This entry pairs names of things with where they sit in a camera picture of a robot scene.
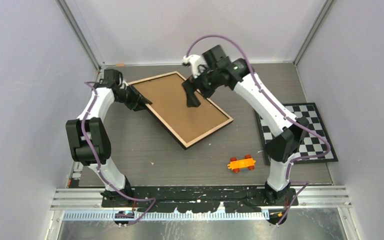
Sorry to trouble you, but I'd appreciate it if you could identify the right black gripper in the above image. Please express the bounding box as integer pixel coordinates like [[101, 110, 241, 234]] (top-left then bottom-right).
[[182, 64, 221, 107]]

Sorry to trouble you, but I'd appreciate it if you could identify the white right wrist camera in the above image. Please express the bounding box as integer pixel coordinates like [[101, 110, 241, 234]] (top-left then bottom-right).
[[182, 54, 208, 79]]

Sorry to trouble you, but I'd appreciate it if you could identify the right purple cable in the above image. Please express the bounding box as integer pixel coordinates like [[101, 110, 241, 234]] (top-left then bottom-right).
[[185, 34, 332, 227]]

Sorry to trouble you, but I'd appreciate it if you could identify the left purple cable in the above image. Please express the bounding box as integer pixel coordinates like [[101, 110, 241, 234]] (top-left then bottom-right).
[[80, 81, 157, 227]]

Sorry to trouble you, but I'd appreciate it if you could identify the black picture frame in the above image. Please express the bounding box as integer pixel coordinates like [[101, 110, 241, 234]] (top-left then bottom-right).
[[129, 71, 234, 150]]

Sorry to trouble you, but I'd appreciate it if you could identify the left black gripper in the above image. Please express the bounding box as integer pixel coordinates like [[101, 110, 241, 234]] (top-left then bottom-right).
[[115, 85, 151, 112]]

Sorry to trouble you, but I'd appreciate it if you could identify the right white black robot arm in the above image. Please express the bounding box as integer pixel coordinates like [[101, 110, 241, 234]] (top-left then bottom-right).
[[182, 45, 309, 205]]

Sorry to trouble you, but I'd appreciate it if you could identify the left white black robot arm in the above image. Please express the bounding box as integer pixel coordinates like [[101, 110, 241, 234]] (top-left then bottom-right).
[[65, 69, 151, 207]]

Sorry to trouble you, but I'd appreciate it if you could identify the orange toy car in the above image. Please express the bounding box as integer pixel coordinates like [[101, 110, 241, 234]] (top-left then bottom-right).
[[227, 154, 256, 174]]

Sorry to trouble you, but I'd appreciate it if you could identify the purple cable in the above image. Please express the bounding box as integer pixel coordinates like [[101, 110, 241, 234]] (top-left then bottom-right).
[[80, 81, 157, 227], [185, 34, 332, 227]]

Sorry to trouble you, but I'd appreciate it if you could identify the aluminium rail front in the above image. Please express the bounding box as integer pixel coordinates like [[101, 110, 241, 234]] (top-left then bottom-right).
[[51, 185, 352, 210]]

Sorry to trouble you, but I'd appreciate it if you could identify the black white checkerboard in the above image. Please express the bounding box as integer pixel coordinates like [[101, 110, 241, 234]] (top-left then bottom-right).
[[253, 102, 339, 167]]

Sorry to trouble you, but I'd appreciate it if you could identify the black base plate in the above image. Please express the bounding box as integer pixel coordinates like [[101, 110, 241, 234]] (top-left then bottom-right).
[[101, 185, 298, 214]]

